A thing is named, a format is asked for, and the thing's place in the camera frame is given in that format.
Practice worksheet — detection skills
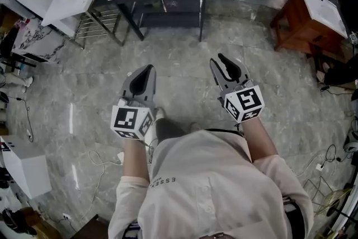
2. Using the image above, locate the white floor cable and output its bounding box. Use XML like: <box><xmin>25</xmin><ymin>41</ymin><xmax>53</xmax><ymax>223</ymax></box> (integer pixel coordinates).
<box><xmin>79</xmin><ymin>149</ymin><xmax>124</xmax><ymax>222</ymax></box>

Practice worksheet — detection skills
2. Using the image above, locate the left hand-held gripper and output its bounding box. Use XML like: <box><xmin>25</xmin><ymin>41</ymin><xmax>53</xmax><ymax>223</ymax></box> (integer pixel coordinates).
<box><xmin>110</xmin><ymin>64</ymin><xmax>157</xmax><ymax>142</ymax></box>

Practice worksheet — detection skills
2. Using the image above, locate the yellow wire rack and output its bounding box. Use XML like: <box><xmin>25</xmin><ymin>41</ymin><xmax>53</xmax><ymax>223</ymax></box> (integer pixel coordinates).
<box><xmin>303</xmin><ymin>175</ymin><xmax>354</xmax><ymax>218</ymax></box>

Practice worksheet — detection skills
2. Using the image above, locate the person's white shirt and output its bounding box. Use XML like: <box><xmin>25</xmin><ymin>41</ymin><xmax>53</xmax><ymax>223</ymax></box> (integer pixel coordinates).
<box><xmin>107</xmin><ymin>129</ymin><xmax>314</xmax><ymax>239</ymax></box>

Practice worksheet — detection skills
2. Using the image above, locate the person's left forearm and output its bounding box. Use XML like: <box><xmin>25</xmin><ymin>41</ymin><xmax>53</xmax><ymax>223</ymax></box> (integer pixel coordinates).
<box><xmin>122</xmin><ymin>136</ymin><xmax>151</xmax><ymax>186</ymax></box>

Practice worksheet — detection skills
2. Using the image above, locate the black floor cable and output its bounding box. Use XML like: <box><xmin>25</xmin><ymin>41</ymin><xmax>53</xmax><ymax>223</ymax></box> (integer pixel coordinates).
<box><xmin>11</xmin><ymin>95</ymin><xmax>35</xmax><ymax>143</ymax></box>

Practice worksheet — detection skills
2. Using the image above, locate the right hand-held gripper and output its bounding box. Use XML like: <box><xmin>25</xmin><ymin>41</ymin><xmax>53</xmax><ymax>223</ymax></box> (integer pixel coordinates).
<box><xmin>209</xmin><ymin>53</ymin><xmax>265</xmax><ymax>124</ymax></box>

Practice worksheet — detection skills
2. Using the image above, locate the chrome metal sink stand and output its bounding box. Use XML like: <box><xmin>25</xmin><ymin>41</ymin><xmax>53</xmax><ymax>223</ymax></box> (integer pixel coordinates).
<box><xmin>67</xmin><ymin>0</ymin><xmax>132</xmax><ymax>50</ymax></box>

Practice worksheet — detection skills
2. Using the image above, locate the white box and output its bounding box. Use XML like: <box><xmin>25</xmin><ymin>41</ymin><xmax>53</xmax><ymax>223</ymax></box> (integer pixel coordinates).
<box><xmin>0</xmin><ymin>134</ymin><xmax>53</xmax><ymax>200</ymax></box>

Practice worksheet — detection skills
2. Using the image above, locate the wooden cabinet with white top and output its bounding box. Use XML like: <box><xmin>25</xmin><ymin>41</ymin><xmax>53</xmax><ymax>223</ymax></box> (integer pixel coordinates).
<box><xmin>269</xmin><ymin>0</ymin><xmax>350</xmax><ymax>63</ymax></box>

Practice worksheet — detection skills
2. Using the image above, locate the black metal sink stand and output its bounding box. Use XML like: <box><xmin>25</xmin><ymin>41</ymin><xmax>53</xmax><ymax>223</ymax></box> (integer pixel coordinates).
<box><xmin>114</xmin><ymin>0</ymin><xmax>207</xmax><ymax>43</ymax></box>

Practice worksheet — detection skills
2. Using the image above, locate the person's right forearm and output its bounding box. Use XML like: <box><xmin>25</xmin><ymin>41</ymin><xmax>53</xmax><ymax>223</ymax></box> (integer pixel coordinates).
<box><xmin>241</xmin><ymin>115</ymin><xmax>280</xmax><ymax>163</ymax></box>

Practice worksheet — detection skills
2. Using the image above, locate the marble pattern cabinet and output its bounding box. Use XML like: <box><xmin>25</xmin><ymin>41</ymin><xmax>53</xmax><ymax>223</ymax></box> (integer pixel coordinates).
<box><xmin>12</xmin><ymin>18</ymin><xmax>67</xmax><ymax>64</ymax></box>

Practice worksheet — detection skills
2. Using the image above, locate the white shoe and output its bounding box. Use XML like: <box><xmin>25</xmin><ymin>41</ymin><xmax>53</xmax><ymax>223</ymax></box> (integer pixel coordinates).
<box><xmin>5</xmin><ymin>75</ymin><xmax>34</xmax><ymax>93</ymax></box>

